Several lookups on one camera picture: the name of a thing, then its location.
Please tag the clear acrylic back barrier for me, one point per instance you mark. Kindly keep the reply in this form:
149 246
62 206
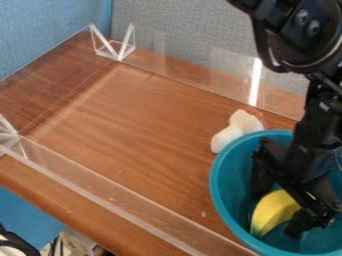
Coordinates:
219 70

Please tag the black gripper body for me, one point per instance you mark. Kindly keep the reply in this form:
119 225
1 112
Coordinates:
306 163

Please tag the clear acrylic front barrier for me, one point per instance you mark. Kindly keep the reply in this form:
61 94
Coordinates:
176 230

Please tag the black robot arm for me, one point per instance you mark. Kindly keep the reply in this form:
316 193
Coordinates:
298 39

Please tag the white toy mushroom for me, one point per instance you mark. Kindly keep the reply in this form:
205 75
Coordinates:
244 121

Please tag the yellow toy banana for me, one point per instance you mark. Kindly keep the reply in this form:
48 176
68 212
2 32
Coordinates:
272 211

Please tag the clear acrylic left bracket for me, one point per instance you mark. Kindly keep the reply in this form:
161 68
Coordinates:
9 137

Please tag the clear acrylic barrier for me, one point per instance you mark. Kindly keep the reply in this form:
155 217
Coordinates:
176 230
219 70

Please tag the blue plastic bowl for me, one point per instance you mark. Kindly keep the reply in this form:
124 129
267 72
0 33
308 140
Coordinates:
229 179

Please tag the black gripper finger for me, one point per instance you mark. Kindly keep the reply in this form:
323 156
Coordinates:
307 218
261 177

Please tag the clear acrylic corner bracket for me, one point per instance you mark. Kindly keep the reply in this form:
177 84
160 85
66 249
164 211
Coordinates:
108 48

